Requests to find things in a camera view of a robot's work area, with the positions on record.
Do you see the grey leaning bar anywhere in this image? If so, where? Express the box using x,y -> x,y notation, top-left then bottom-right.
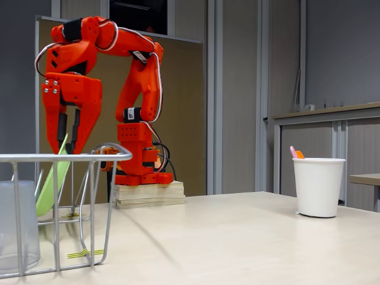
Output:
292,68 -> 301,112

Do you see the metal wire dish rack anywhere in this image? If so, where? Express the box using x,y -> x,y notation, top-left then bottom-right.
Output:
0,142 -> 134,278

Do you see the white paper cup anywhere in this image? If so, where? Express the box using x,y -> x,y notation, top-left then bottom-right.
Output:
292,157 -> 347,219

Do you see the green plastic plate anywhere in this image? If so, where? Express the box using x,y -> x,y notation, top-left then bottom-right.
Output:
35,132 -> 72,217

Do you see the translucent grey plastic cup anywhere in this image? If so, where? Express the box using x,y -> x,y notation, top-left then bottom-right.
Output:
0,180 -> 42,271

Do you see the white servo cable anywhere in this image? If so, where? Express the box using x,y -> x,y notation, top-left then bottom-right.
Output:
34,19 -> 164,124

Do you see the grey low cabinet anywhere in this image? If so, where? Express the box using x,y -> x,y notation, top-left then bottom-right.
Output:
271,102 -> 380,213

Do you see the wooden base block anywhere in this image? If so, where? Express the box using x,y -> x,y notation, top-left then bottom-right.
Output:
112,180 -> 186,210

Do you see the brown partition board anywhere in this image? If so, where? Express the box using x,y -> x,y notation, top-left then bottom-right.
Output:
34,15 -> 206,205

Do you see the black power cable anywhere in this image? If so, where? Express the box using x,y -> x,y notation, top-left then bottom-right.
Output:
151,141 -> 178,182

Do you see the grey side table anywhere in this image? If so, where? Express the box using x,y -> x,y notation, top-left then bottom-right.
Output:
349,173 -> 380,213

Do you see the light orange table clamp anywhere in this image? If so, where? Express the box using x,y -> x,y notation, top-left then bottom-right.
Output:
90,145 -> 131,173

